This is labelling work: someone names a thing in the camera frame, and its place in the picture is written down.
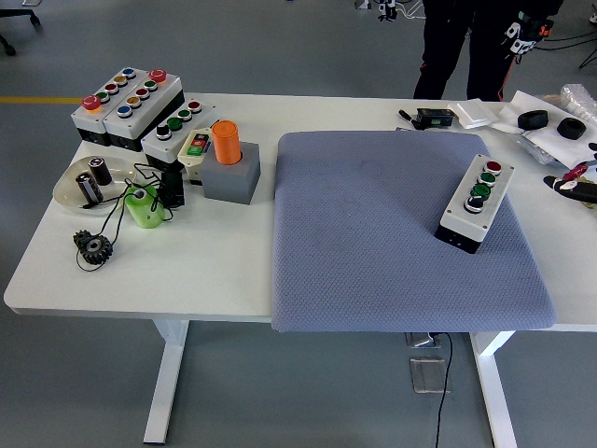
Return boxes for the grey block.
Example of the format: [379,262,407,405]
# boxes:
[200,142,262,205]

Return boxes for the black office chair base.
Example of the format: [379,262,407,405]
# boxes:
[0,0,42,57]

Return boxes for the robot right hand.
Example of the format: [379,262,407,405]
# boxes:
[543,175,597,204]

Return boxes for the green cylinder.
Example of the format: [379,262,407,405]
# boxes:
[123,185,166,230]

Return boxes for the four-button white control box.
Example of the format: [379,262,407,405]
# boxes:
[434,153,515,255]
[141,98,219,172]

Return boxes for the black floor cable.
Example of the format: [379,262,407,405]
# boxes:
[433,331,454,448]

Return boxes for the silver shallow dish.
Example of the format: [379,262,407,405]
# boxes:
[52,155,141,217]

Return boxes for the person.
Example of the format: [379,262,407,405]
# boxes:
[412,0,565,102]

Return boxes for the grey-blue textured mat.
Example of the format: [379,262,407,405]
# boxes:
[270,130,558,334]

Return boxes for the white switch plate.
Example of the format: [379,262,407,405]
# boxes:
[448,98,495,131]

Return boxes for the metal floor socket lid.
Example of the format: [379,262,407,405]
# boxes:
[404,331,443,349]

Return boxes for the five-button box red mushroom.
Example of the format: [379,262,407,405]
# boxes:
[70,66,146,147]
[102,68,187,153]

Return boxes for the black capacitor cylinder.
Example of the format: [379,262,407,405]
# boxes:
[76,171,104,204]
[88,157,114,187]

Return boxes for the black box green label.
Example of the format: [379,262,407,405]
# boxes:
[416,107,455,131]

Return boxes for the thin black wire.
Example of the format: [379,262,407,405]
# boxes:
[76,162,174,273]

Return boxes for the clear bubble wrap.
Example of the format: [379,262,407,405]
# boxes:
[561,83,597,120]

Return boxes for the metal floor socket plate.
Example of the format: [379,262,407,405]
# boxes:
[409,357,451,395]

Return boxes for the black rubber ring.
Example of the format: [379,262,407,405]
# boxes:
[556,117,588,140]
[517,109,550,132]

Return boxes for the orange cylinder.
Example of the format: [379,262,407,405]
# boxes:
[211,119,243,166]

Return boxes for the cream red-green switch box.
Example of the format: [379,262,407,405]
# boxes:
[177,126,216,168]

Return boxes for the white table leg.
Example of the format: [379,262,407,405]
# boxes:
[469,330,519,448]
[142,319,191,445]

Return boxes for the red-handled tool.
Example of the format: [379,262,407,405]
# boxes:
[562,162,590,183]

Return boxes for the white paper sheet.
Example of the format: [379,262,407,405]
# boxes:
[489,90,597,170]

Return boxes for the black metal gear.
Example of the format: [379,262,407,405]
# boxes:
[72,230,115,267]

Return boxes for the small black device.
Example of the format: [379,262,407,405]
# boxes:
[158,170,187,209]

